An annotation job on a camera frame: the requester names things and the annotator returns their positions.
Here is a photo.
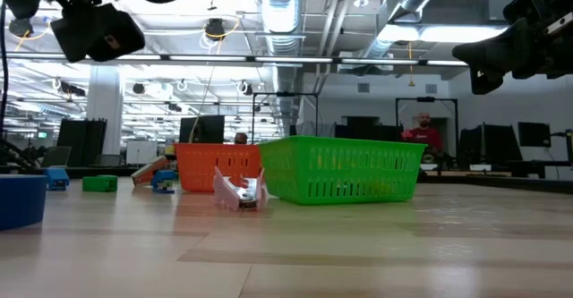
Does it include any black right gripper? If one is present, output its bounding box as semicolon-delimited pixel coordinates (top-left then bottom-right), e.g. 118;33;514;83
451;0;573;96

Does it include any blue and grey object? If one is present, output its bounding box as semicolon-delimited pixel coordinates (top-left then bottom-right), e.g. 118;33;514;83
131;155;171;187

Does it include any green mini stapler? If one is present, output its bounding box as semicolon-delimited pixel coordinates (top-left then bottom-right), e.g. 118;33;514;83
81;175;119;193

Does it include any dark blue tape roll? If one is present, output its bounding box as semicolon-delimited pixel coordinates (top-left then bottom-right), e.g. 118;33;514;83
0;174;48;232

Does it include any white round column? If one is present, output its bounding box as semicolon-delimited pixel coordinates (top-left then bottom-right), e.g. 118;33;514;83
86;64;124;156

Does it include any black monitor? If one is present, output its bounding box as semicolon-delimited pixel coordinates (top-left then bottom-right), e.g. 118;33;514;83
178;115;226;145
458;123;523;164
517;121;552;149

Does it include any black partition panel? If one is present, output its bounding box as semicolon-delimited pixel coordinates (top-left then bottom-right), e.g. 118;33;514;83
56;118;107;167

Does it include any white cabinet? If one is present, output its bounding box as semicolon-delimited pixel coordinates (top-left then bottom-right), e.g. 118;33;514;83
124;140;158;166

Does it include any orange plastic basket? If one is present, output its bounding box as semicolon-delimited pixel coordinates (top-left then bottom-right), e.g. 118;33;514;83
174;142;263;194

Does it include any green plastic basket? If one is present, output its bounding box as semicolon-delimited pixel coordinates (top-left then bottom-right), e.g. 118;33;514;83
258;135;429;207

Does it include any black gantry frame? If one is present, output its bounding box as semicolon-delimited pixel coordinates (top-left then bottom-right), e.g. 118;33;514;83
395;96;459;133

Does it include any black ceiling cable reel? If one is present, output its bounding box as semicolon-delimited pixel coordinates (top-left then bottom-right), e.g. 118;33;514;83
204;17;227;42

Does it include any black metal rig frame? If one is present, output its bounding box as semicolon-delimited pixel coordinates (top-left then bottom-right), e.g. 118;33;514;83
0;166;573;195

